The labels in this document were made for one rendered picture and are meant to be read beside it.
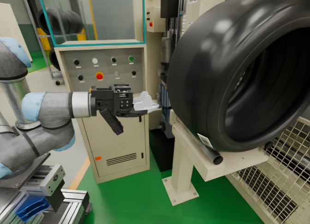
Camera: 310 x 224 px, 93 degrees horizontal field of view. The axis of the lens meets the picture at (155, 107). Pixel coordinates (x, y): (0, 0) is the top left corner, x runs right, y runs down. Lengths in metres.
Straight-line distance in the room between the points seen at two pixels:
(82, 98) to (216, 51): 0.37
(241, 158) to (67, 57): 1.15
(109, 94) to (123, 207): 1.26
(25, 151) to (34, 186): 0.58
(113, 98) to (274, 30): 0.45
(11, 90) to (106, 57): 0.54
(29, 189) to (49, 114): 0.69
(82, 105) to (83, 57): 0.70
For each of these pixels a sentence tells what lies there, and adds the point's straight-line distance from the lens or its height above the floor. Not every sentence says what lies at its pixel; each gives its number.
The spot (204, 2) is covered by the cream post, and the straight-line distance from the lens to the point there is 0.82.
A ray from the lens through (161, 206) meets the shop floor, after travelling 1.55.
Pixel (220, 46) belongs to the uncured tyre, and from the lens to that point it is 0.44.
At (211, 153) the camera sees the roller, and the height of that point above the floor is 0.92.
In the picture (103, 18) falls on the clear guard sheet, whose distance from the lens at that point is 1.06.
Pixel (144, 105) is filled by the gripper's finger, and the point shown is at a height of 1.16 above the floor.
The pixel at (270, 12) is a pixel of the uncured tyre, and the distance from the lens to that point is 0.50.
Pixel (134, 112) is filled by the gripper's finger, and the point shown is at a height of 1.16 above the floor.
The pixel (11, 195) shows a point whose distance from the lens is 1.14.
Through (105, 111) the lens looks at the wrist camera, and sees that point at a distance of 0.46.
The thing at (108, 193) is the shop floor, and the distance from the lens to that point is 1.66.
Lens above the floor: 1.39
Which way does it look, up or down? 30 degrees down
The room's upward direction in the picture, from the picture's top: straight up
